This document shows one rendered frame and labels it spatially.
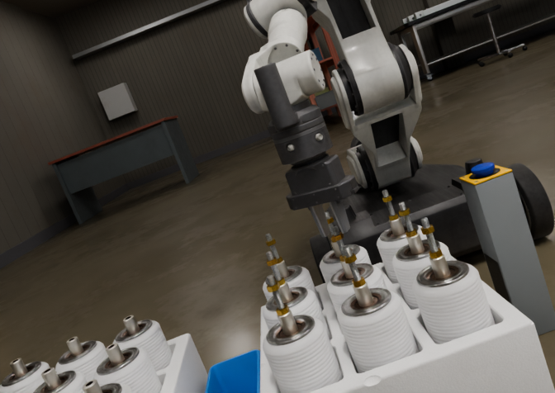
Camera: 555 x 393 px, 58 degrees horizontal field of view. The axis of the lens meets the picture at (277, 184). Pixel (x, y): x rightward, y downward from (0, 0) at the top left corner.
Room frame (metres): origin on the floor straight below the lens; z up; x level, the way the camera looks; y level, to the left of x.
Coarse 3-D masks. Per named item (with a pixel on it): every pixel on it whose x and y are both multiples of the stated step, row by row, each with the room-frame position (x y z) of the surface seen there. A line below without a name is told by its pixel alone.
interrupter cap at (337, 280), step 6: (360, 264) 0.83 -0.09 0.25; (366, 264) 0.82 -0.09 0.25; (342, 270) 0.84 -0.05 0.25; (360, 270) 0.82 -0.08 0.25; (366, 270) 0.80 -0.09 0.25; (372, 270) 0.79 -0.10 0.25; (336, 276) 0.83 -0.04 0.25; (342, 276) 0.82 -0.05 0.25; (360, 276) 0.79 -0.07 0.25; (366, 276) 0.78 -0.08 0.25; (336, 282) 0.80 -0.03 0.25; (342, 282) 0.79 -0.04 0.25; (348, 282) 0.78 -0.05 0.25
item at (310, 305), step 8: (312, 296) 0.80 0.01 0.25; (304, 304) 0.78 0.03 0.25; (312, 304) 0.79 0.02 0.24; (264, 312) 0.80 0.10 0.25; (272, 312) 0.79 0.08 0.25; (296, 312) 0.77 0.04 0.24; (304, 312) 0.77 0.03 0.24; (312, 312) 0.78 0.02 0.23; (320, 312) 0.80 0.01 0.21; (272, 320) 0.78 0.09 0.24; (320, 320) 0.79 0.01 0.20; (328, 336) 0.79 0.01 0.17
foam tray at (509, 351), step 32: (320, 288) 0.98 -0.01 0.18; (416, 320) 0.72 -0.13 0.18; (512, 320) 0.63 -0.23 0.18; (448, 352) 0.62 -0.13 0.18; (480, 352) 0.61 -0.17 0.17; (512, 352) 0.61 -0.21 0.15; (352, 384) 0.63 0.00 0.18; (384, 384) 0.62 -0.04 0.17; (416, 384) 0.61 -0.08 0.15; (448, 384) 0.61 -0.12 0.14; (480, 384) 0.61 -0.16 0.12; (512, 384) 0.61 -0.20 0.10; (544, 384) 0.61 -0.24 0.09
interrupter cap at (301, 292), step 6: (294, 288) 0.84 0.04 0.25; (300, 288) 0.83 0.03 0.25; (294, 294) 0.82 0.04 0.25; (300, 294) 0.81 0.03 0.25; (306, 294) 0.80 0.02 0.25; (270, 300) 0.83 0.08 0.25; (294, 300) 0.79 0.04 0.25; (300, 300) 0.78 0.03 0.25; (270, 306) 0.80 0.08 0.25; (276, 306) 0.79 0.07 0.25; (288, 306) 0.78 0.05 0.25
